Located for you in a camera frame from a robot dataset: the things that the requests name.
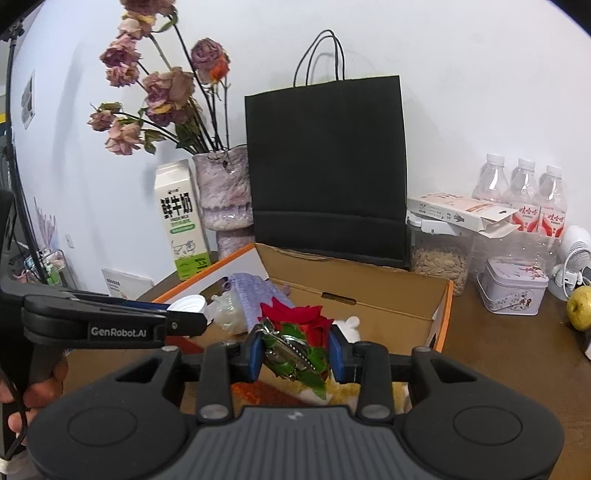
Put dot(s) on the yellow green apple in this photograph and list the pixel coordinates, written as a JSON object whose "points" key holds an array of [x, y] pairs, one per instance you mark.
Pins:
{"points": [[581, 308]]}

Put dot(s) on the clear jar of seeds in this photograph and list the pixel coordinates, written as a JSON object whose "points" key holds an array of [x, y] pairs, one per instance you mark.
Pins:
{"points": [[438, 265]]}

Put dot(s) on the black tripod stand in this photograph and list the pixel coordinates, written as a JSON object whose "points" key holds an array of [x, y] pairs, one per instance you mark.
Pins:
{"points": [[14, 30]]}

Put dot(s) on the orange speckled item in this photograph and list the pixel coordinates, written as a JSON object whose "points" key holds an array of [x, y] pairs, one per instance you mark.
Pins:
{"points": [[263, 394]]}

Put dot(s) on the white green milk carton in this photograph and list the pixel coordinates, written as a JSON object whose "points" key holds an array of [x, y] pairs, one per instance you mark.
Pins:
{"points": [[182, 221]]}

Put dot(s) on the white printed card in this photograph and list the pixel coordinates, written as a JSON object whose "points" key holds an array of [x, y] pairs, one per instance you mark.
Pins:
{"points": [[124, 284]]}

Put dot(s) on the wall poster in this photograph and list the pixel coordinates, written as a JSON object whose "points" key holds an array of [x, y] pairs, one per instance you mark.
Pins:
{"points": [[27, 101]]}

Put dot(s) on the purple knitted pouch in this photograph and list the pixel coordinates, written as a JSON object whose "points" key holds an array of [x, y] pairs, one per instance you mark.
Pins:
{"points": [[254, 295]]}

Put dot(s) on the black paper bag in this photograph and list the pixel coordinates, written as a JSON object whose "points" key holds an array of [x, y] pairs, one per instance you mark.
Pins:
{"points": [[323, 161]]}

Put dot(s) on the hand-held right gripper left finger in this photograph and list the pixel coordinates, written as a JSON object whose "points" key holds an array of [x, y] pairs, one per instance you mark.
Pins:
{"points": [[254, 355]]}

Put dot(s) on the white floral tin box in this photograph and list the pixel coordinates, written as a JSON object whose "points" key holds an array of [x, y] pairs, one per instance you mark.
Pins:
{"points": [[512, 286]]}

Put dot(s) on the white wall socket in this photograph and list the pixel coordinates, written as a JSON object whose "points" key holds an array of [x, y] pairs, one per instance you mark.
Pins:
{"points": [[69, 241]]}

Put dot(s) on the small white fan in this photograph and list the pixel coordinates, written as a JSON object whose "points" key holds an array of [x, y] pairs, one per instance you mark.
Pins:
{"points": [[575, 258]]}

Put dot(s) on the red artificial flower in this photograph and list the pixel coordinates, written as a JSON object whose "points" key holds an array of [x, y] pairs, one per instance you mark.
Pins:
{"points": [[304, 323]]}

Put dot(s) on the white and pink carton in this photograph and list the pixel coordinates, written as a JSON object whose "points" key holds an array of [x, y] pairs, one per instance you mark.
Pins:
{"points": [[443, 207]]}

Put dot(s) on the purple speckled vase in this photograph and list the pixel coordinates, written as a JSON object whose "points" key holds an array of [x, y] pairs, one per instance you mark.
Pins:
{"points": [[221, 194]]}

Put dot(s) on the white tissue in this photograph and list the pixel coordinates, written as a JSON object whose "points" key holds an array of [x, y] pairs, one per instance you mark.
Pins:
{"points": [[346, 330]]}

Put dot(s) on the purple wall sticker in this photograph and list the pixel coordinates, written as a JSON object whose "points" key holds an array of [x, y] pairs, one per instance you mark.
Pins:
{"points": [[46, 226]]}

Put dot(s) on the yellow plush item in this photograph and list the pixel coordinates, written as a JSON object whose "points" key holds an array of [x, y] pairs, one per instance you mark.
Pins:
{"points": [[344, 394]]}

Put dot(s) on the person's left hand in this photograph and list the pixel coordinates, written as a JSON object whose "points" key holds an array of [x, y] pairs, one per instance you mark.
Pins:
{"points": [[44, 392]]}

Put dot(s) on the cardboard box with red print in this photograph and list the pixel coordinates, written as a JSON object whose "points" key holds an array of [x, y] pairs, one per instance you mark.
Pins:
{"points": [[369, 286]]}

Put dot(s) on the dried rose bouquet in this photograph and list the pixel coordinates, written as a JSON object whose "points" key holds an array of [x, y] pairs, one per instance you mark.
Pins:
{"points": [[166, 90]]}

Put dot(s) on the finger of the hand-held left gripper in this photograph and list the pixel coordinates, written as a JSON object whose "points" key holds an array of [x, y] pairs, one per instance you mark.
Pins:
{"points": [[120, 301], [187, 323]]}

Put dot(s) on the clear plastic wrap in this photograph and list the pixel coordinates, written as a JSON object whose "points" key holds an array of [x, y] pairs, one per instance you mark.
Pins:
{"points": [[228, 314]]}

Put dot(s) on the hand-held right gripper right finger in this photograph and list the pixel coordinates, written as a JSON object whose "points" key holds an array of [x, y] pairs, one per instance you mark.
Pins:
{"points": [[336, 355]]}

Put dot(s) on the white round lid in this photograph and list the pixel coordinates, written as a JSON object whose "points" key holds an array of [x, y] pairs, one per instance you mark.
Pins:
{"points": [[189, 304]]}

